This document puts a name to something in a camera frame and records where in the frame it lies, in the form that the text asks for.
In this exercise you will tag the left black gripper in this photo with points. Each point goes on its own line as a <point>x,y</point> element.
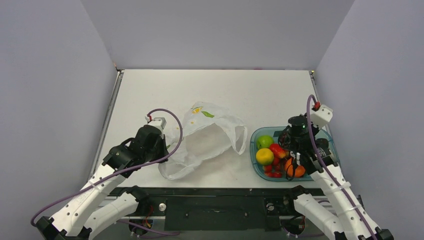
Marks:
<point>164,152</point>

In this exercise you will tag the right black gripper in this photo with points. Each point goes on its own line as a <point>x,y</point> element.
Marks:
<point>292,149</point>

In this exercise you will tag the fake yellow lemon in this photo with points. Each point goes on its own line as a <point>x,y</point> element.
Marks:
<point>264,157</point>

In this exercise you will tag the white plastic bag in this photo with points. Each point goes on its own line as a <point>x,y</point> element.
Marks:
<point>208,130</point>

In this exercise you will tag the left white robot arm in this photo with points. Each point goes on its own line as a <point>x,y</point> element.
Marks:
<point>79,216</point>

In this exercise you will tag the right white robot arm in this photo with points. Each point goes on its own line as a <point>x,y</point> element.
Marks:
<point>350,220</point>

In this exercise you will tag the fake red strawberry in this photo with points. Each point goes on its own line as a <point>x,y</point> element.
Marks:
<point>278,151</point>

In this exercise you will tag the fake dark plum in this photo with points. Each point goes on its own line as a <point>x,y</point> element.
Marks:
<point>322,143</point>

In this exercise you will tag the fake orange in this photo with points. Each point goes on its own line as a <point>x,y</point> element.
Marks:
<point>292,171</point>

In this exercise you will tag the fake green apple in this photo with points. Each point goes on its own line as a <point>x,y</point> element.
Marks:
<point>264,141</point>

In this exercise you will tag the teal plastic tray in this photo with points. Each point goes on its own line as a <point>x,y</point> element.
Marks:
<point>275,132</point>

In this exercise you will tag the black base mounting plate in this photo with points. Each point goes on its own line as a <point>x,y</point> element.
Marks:
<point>216,209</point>

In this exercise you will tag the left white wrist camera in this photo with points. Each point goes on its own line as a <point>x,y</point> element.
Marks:
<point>157,122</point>

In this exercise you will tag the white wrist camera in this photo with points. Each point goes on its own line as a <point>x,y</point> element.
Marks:
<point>157,122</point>
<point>320,115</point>

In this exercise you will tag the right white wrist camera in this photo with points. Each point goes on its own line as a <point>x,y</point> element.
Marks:
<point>320,115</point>

